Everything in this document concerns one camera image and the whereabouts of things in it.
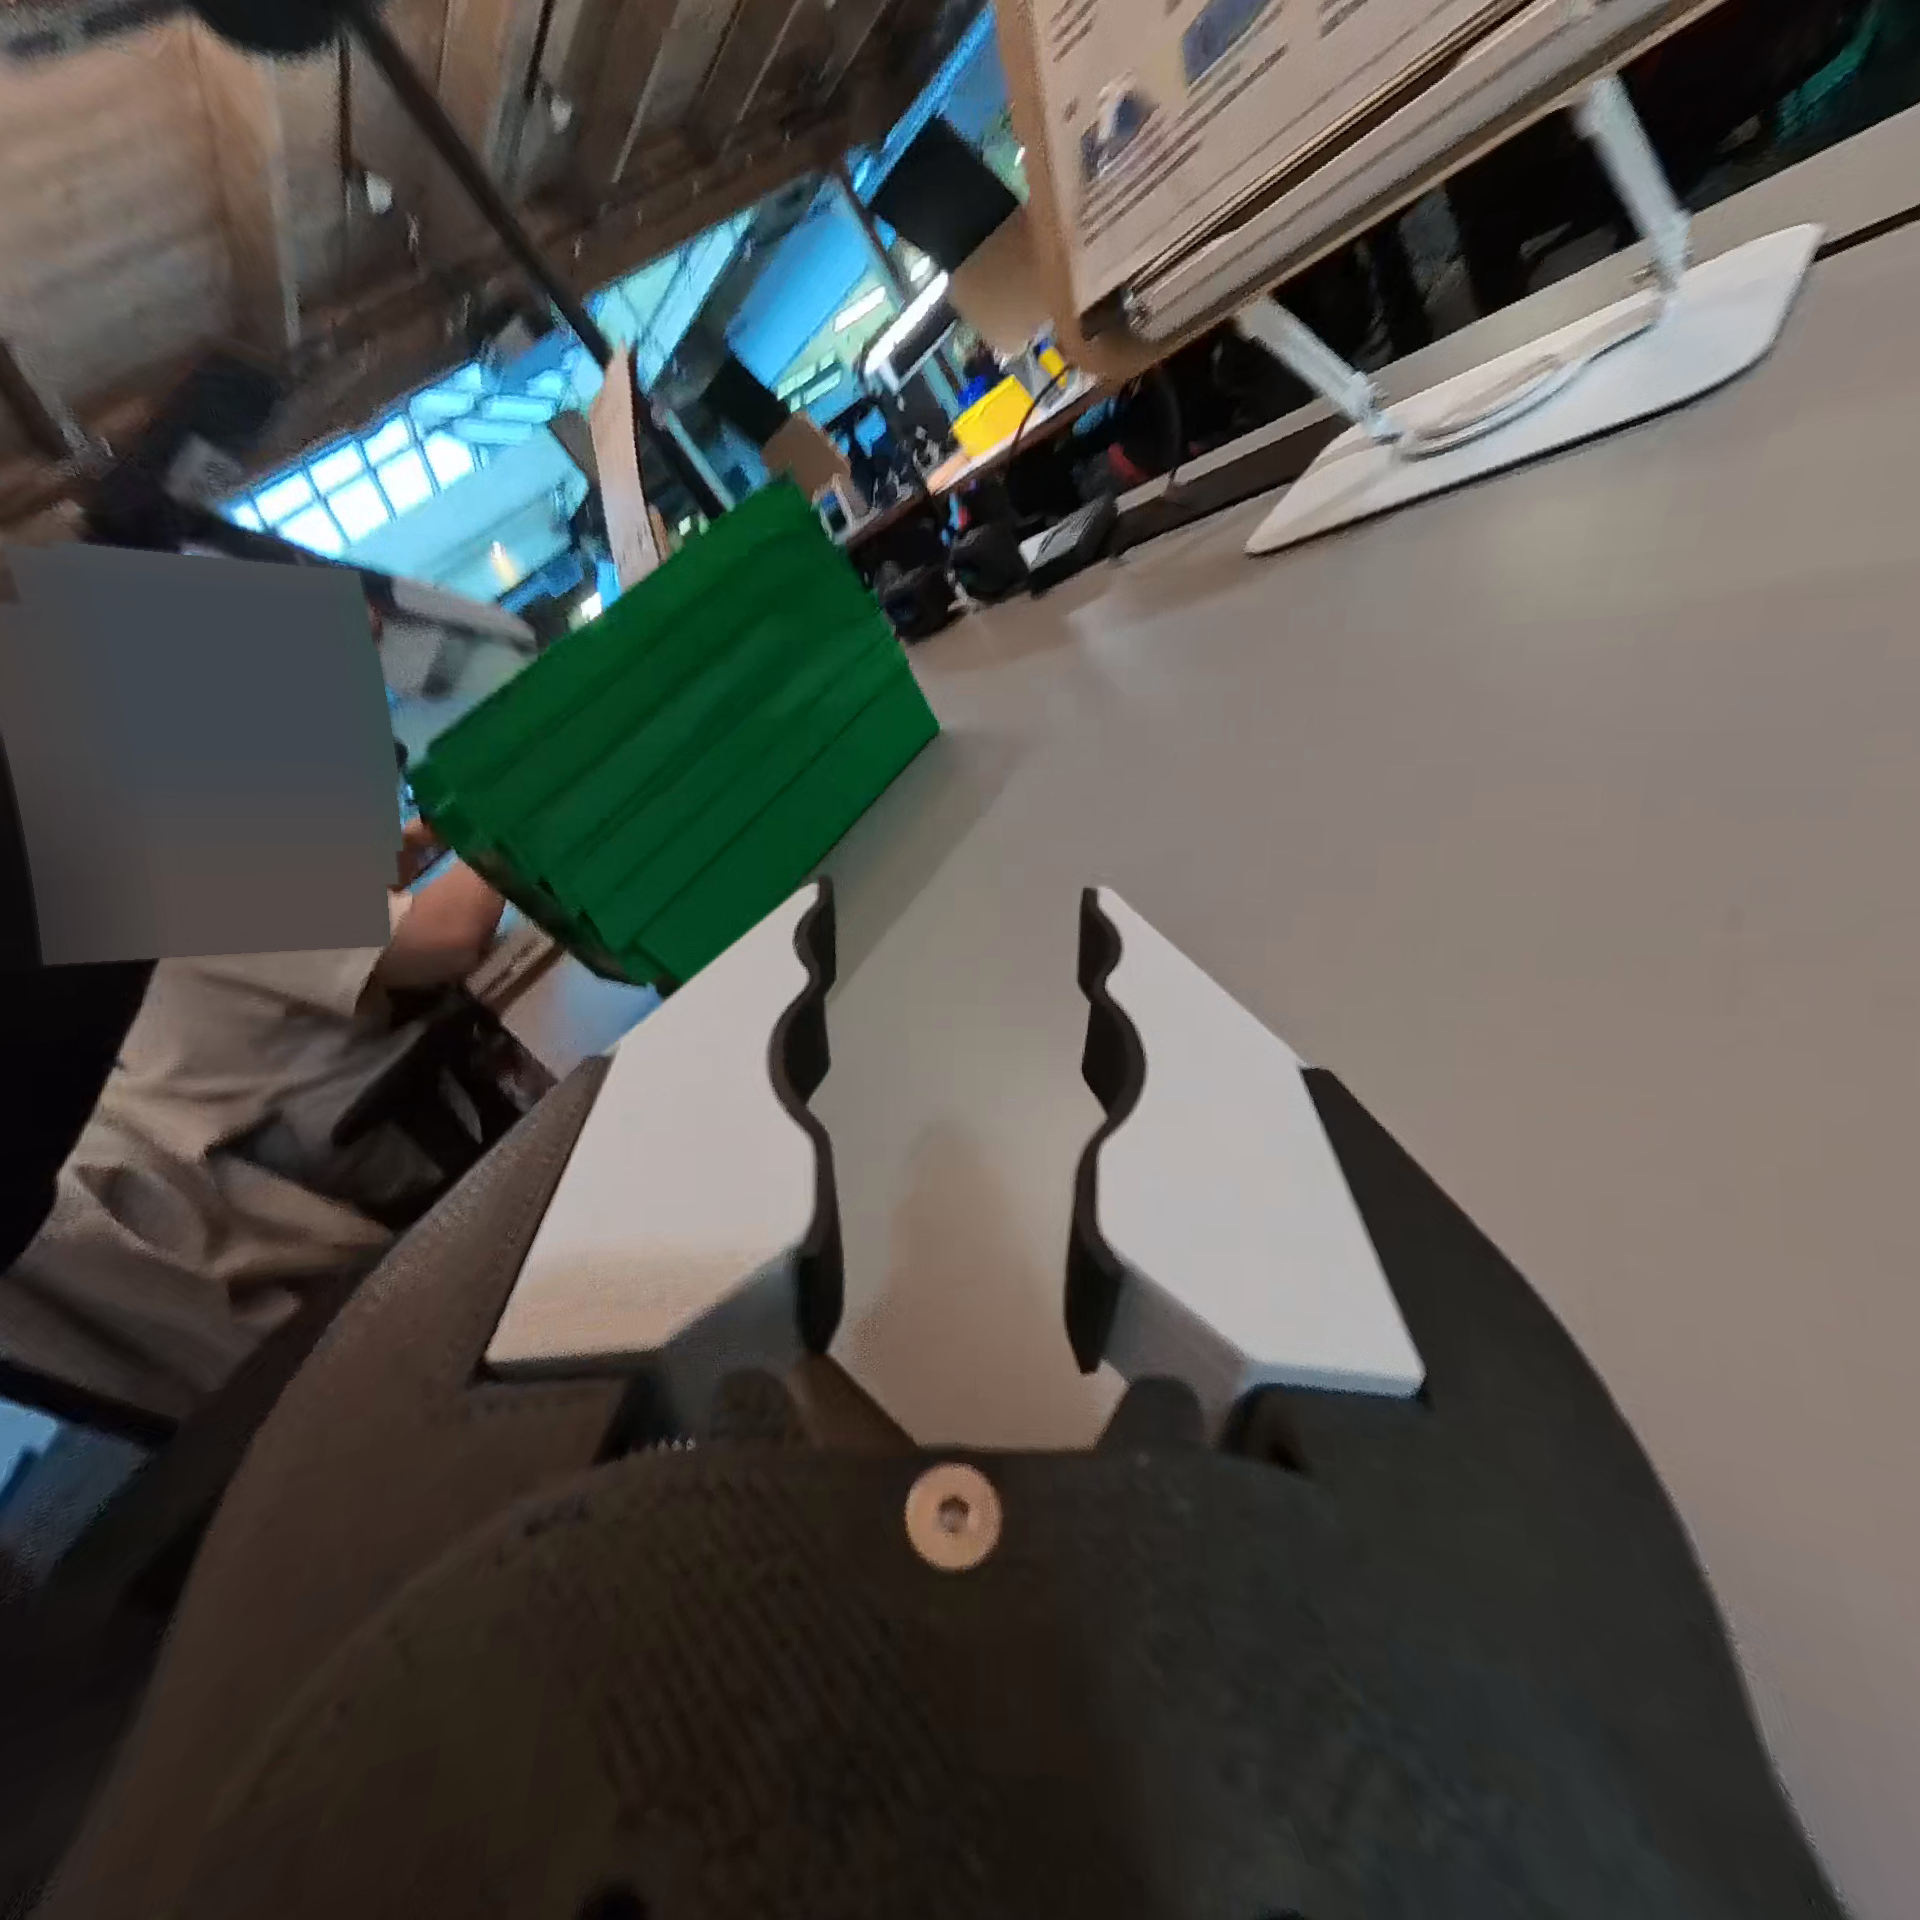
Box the wooden document stand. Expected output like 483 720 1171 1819
866 112 1080 378

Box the cardboard instruction board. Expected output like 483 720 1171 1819
583 347 665 591

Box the black power adapter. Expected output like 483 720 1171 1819
1017 497 1121 597

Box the grey desk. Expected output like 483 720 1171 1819
398 840 675 1081
495 105 1920 1920

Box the yellow plastic bin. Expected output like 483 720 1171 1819
947 374 1040 456

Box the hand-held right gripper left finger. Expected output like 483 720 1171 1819
480 875 846 1432

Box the white document stand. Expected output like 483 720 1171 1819
1121 77 1825 560

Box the printed instruction sheet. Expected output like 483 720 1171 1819
991 0 1599 326

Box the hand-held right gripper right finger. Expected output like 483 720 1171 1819
1065 886 1431 1448

